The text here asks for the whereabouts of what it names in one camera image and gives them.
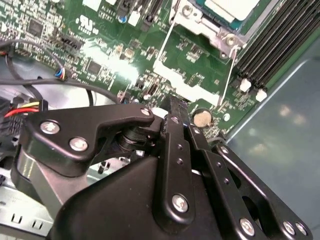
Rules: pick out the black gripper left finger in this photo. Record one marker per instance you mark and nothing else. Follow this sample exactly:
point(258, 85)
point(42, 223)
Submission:
point(175, 175)

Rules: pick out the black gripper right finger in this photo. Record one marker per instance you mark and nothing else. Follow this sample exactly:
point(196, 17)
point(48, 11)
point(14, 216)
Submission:
point(222, 172)

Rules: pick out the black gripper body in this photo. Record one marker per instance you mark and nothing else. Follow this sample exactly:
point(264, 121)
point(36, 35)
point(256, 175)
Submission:
point(112, 212)

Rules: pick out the metal socket cover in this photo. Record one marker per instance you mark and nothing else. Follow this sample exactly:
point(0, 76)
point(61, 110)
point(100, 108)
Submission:
point(195, 91)

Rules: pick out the silver CPU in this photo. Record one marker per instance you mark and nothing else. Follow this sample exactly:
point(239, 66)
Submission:
point(232, 10)

